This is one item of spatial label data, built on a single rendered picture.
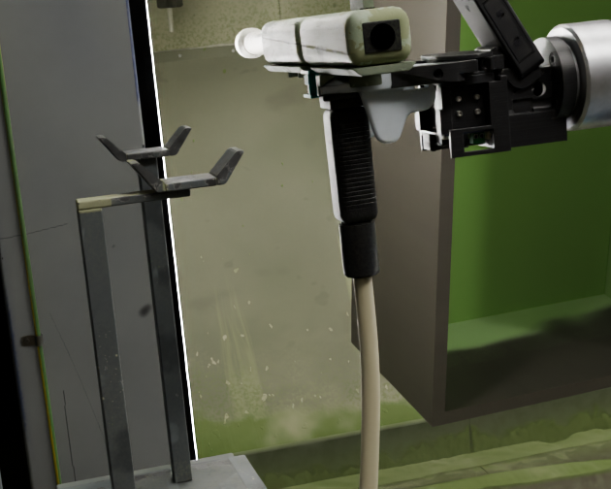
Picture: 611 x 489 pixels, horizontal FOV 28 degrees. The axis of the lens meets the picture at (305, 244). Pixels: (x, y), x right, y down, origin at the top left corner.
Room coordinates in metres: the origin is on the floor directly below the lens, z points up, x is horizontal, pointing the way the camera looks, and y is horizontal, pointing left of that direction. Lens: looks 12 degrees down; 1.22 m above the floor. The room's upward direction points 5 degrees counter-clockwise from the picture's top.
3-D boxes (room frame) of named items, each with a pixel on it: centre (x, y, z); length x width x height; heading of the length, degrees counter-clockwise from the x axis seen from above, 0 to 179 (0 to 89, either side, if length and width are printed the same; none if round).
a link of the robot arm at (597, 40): (1.04, -0.24, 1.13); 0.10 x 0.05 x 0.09; 14
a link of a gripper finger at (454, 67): (0.98, -0.11, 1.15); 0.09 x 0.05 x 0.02; 112
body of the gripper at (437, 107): (1.01, -0.17, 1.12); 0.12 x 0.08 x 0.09; 104
